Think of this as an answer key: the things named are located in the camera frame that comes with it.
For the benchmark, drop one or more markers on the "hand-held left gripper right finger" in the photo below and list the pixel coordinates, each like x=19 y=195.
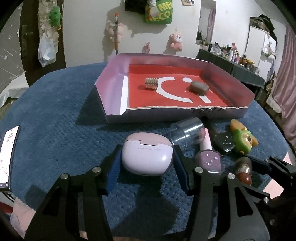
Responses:
x=181 y=169

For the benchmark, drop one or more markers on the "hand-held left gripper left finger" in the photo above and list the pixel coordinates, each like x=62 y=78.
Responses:
x=113 y=168

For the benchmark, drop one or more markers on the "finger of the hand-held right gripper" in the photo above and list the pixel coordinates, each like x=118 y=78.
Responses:
x=260 y=165
x=260 y=194

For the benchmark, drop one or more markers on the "small brown glitter bottle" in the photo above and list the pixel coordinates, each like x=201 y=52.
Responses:
x=242 y=169

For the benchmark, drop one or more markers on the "purple nail polish bottle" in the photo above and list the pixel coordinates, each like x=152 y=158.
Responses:
x=208 y=160

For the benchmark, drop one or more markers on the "green capybara toy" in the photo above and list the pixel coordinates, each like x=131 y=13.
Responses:
x=244 y=141

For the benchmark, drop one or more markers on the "lilac earbuds case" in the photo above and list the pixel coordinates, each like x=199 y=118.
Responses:
x=145 y=155

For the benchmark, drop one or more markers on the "clear plastic cup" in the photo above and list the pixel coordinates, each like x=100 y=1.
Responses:
x=185 y=132

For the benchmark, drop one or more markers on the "pink cardboard box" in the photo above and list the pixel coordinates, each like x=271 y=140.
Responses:
x=111 y=76

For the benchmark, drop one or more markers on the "blue blanket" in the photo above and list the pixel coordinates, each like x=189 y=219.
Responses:
x=57 y=120

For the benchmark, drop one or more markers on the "pink curtain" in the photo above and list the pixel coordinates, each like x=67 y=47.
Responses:
x=286 y=88

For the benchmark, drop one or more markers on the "metal bead magnet cylinder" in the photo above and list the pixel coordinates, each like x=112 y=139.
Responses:
x=151 y=83

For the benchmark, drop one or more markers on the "dark covered table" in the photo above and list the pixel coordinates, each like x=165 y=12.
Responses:
x=242 y=71

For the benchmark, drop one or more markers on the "pink cloth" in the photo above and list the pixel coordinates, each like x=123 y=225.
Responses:
x=22 y=215

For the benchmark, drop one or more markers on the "smartphone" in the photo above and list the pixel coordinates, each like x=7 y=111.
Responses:
x=8 y=157

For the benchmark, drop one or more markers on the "group of cosmetic bottles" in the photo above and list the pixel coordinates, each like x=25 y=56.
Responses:
x=229 y=52

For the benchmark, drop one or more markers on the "white cabinet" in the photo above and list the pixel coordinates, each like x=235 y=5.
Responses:
x=256 y=44

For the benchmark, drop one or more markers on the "white paper sheet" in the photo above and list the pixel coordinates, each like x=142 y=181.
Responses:
x=11 y=90

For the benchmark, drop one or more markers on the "dark brown door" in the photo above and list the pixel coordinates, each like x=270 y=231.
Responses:
x=62 y=46

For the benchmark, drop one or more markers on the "broom stick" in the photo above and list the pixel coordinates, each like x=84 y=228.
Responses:
x=116 y=34

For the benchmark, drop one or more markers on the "white plastic bag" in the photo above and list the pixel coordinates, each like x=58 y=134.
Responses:
x=46 y=52

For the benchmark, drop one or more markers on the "pale pink plush toy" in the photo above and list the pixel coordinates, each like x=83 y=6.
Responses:
x=111 y=31

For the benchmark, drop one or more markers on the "dark clothing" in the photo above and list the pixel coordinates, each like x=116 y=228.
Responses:
x=266 y=22

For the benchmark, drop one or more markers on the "green tote bag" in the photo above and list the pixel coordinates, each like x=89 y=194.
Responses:
x=159 y=14

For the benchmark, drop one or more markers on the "green plush toy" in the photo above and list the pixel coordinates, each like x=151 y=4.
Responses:
x=55 y=16

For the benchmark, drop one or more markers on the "black bag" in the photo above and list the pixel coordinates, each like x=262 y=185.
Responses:
x=135 y=5

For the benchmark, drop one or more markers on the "clear hanging organizer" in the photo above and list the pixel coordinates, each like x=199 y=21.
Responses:
x=45 y=14

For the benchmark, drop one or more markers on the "small white plush toy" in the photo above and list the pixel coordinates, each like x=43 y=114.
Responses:
x=152 y=2

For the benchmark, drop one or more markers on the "wall mirror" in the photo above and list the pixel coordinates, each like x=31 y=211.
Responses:
x=205 y=23

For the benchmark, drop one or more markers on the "wall photo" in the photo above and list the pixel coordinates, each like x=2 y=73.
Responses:
x=187 y=2

